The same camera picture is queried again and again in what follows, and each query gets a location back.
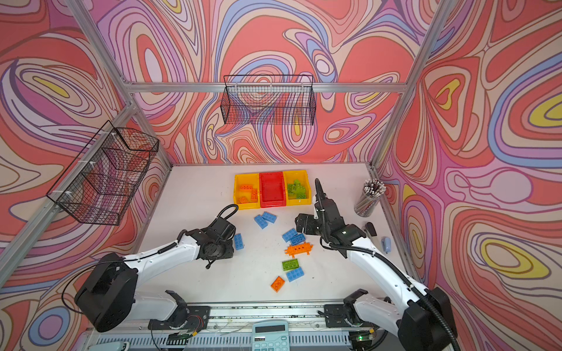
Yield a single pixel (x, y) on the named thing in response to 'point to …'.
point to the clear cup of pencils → (372, 192)
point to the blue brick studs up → (287, 235)
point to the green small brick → (296, 182)
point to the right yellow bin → (289, 178)
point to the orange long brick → (254, 195)
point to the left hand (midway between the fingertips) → (232, 252)
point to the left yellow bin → (246, 191)
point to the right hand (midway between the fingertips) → (307, 226)
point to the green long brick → (301, 193)
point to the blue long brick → (238, 241)
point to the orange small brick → (243, 199)
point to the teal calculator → (270, 336)
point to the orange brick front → (277, 284)
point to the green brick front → (290, 264)
